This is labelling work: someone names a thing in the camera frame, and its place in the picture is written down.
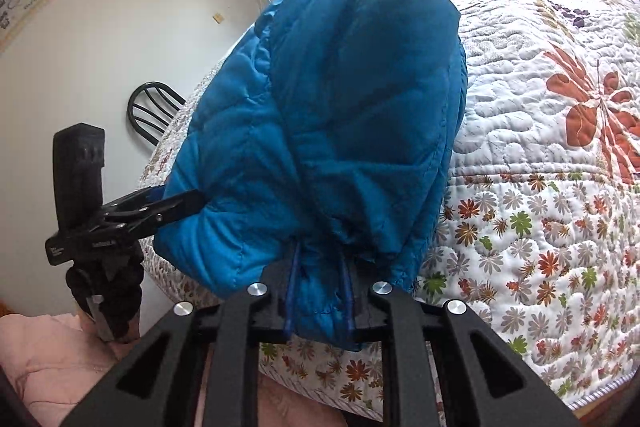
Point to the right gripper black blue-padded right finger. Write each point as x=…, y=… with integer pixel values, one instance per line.
x=443, y=365

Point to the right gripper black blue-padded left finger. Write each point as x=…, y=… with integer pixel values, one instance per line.
x=198, y=367

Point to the white floral quilt bedspread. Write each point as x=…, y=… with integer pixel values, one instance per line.
x=539, y=228

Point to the yellow wall switch plate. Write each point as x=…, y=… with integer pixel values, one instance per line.
x=217, y=17

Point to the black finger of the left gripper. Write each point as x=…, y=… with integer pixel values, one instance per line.
x=142, y=213

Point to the black metal chair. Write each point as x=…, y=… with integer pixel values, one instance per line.
x=150, y=109

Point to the blue puffer jacket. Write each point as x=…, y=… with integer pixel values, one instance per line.
x=325, y=136

